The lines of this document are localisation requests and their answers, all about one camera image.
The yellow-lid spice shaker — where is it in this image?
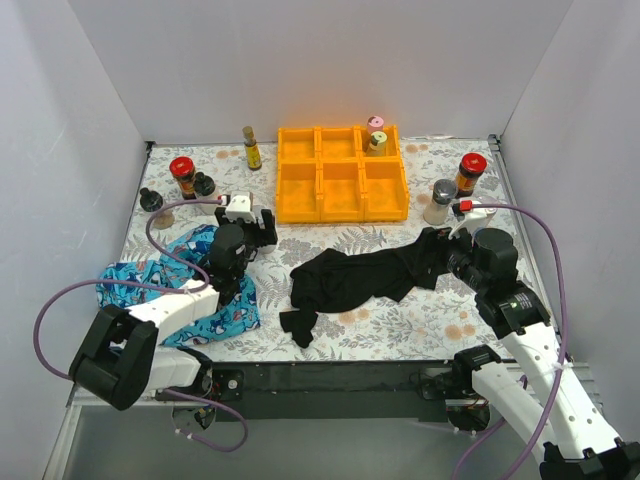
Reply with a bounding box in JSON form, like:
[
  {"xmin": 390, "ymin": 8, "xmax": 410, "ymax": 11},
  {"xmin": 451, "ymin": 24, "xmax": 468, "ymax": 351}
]
[{"xmin": 366, "ymin": 131, "xmax": 388, "ymax": 157}]

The pink-lid spice shaker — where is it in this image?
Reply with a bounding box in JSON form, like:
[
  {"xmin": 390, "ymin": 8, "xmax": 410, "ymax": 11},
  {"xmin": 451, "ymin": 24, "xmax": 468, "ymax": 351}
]
[{"xmin": 366, "ymin": 115, "xmax": 385, "ymax": 134}]

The blue-label spice jar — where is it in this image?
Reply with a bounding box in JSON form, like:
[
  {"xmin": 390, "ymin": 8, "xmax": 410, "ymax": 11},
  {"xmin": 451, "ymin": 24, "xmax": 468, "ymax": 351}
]
[
  {"xmin": 251, "ymin": 204, "xmax": 264, "ymax": 216},
  {"xmin": 471, "ymin": 213, "xmax": 495, "ymax": 236}
]

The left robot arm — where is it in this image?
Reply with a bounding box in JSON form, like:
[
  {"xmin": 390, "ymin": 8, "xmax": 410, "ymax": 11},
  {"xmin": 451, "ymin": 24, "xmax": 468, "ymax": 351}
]
[{"xmin": 69, "ymin": 206, "xmax": 278, "ymax": 410}]

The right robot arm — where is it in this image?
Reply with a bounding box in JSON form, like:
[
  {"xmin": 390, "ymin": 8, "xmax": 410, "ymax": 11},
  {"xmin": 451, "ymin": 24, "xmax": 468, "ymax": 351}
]
[{"xmin": 419, "ymin": 228, "xmax": 639, "ymax": 479}]

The grey-lid spice shaker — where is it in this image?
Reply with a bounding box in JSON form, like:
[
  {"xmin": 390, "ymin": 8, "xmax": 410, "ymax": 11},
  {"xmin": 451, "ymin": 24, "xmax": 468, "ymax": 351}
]
[{"xmin": 423, "ymin": 179, "xmax": 457, "ymax": 226}]

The small yellow-label sauce bottle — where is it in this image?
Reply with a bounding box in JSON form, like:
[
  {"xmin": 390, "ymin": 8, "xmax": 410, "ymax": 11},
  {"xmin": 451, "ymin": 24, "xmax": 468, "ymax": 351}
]
[{"xmin": 242, "ymin": 126, "xmax": 262, "ymax": 171}]

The black-cap white bottle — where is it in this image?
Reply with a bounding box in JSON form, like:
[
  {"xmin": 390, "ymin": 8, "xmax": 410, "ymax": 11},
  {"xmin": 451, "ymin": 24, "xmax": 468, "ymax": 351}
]
[{"xmin": 194, "ymin": 172, "xmax": 219, "ymax": 215}]

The orange six-compartment bin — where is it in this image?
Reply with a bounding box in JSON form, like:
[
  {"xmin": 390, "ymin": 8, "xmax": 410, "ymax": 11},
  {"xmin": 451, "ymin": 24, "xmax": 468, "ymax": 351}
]
[{"xmin": 275, "ymin": 125, "xmax": 409, "ymax": 224}]

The black cloth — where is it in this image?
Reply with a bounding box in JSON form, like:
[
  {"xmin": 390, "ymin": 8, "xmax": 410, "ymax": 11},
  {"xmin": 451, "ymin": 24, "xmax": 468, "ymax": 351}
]
[{"xmin": 279, "ymin": 242, "xmax": 418, "ymax": 348}]

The right red-lid sauce jar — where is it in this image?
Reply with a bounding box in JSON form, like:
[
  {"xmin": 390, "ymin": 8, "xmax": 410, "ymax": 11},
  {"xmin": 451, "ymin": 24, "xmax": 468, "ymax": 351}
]
[{"xmin": 455, "ymin": 152, "xmax": 487, "ymax": 198}]

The red-lid sauce jar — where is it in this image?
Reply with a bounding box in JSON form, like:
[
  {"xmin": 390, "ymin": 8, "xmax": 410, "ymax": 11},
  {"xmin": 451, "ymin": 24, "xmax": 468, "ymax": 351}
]
[
  {"xmin": 455, "ymin": 152, "xmax": 487, "ymax": 198},
  {"xmin": 169, "ymin": 156, "xmax": 196, "ymax": 200}
]

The left red-lid sauce jar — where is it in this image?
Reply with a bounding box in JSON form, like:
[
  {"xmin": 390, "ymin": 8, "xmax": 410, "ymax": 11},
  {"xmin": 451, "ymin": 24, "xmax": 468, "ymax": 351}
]
[{"xmin": 169, "ymin": 156, "xmax": 196, "ymax": 200}]

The small black-cap bottle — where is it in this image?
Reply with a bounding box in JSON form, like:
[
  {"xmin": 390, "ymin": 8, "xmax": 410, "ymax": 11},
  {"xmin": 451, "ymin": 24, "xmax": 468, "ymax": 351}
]
[{"xmin": 139, "ymin": 187, "xmax": 174, "ymax": 230}]

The blue shark-print cloth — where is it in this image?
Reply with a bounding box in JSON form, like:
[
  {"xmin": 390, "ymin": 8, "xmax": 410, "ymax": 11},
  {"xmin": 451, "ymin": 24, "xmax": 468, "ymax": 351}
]
[{"xmin": 95, "ymin": 224, "xmax": 263, "ymax": 347}]

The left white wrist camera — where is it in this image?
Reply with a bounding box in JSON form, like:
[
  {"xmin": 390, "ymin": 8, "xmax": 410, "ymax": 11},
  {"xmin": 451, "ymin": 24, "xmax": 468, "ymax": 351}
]
[{"xmin": 221, "ymin": 191, "xmax": 256, "ymax": 223}]

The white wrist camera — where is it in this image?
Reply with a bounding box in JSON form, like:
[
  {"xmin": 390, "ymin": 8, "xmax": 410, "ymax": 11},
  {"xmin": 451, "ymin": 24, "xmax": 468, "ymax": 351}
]
[
  {"xmin": 221, "ymin": 191, "xmax": 256, "ymax": 223},
  {"xmin": 448, "ymin": 196, "xmax": 497, "ymax": 239}
]

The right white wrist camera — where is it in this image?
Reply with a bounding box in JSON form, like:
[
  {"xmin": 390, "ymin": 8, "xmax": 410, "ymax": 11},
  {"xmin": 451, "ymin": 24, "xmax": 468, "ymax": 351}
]
[{"xmin": 448, "ymin": 196, "xmax": 497, "ymax": 239}]

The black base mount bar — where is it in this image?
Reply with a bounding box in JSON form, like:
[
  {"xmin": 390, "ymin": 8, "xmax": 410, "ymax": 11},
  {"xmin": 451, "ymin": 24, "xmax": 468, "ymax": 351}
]
[{"xmin": 156, "ymin": 361, "xmax": 491, "ymax": 431}]

